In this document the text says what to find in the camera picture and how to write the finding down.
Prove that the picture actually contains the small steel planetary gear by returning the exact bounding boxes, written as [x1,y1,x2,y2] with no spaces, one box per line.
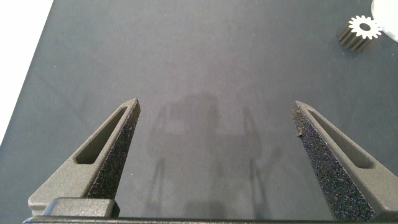
[338,15,383,53]

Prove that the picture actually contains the round white carrier plate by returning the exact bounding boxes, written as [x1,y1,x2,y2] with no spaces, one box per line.
[371,0,398,43]

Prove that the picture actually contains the dark mat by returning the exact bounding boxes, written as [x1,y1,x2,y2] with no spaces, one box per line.
[0,0,398,224]

